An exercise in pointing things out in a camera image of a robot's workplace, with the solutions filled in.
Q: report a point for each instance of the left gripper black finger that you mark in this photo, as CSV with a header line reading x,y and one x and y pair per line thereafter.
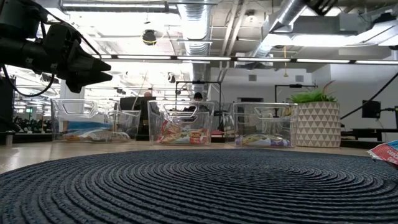
x,y
87,79
90,63

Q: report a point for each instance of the red and green granola bar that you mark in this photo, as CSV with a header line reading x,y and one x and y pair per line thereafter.
x,y
168,128
186,137

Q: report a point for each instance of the green and yellow granola bar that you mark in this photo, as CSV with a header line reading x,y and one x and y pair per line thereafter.
x,y
258,137

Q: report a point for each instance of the red and blue granola bar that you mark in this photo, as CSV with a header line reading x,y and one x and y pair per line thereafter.
x,y
385,153

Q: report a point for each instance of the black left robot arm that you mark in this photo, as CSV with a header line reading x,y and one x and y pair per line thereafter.
x,y
18,49

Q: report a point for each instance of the black monitor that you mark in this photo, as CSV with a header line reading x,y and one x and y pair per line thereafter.
x,y
130,104

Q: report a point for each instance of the clear plastic bin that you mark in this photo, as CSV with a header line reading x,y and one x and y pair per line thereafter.
x,y
205,121
242,121
56,124

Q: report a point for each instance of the person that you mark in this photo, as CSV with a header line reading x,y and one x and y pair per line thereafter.
x,y
148,94
198,96

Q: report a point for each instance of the black ceiling dome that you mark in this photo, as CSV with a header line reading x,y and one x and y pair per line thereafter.
x,y
149,37

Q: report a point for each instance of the long ceiling light strip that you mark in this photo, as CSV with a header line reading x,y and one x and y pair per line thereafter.
x,y
202,58

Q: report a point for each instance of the black box on stand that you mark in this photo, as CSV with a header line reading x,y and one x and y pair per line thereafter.
x,y
371,109

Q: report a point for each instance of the succulent in white patterned pot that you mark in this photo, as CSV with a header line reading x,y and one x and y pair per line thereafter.
x,y
317,127

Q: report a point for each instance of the black low bench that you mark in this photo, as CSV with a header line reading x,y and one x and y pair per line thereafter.
x,y
373,133

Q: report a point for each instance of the round dark blue woven placemat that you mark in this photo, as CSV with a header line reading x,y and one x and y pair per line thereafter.
x,y
199,193

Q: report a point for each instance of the silver air duct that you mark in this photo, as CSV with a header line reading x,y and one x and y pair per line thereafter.
x,y
196,25
280,21

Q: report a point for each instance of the black camera stand frame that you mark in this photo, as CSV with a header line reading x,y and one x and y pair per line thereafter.
x,y
295,85
199,82

